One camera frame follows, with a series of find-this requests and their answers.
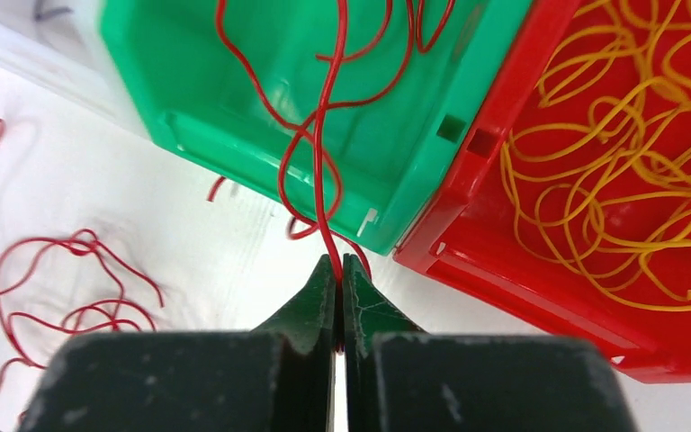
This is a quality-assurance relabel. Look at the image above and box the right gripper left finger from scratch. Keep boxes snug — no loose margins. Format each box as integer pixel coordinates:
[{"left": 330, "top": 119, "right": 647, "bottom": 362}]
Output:
[{"left": 20, "top": 257, "right": 337, "bottom": 431}]

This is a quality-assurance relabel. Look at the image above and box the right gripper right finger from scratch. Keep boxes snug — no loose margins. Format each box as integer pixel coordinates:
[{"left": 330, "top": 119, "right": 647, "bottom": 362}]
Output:
[{"left": 340, "top": 255, "right": 636, "bottom": 431}]

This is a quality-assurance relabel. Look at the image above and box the yellow cable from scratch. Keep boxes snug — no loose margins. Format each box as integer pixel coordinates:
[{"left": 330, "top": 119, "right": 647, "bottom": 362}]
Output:
[{"left": 498, "top": 0, "right": 691, "bottom": 313}]

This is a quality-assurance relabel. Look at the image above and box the red plastic bin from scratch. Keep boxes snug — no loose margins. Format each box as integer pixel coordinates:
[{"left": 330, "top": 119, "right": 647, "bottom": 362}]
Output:
[{"left": 394, "top": 1, "right": 691, "bottom": 383}]

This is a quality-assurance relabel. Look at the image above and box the green plastic bin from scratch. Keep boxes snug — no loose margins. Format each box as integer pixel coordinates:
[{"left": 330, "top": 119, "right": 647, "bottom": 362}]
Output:
[{"left": 100, "top": 1, "right": 532, "bottom": 255}]

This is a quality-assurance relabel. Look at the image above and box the white plastic bin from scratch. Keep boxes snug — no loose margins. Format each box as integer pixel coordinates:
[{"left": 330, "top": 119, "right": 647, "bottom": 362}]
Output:
[{"left": 0, "top": 1, "right": 149, "bottom": 139}]

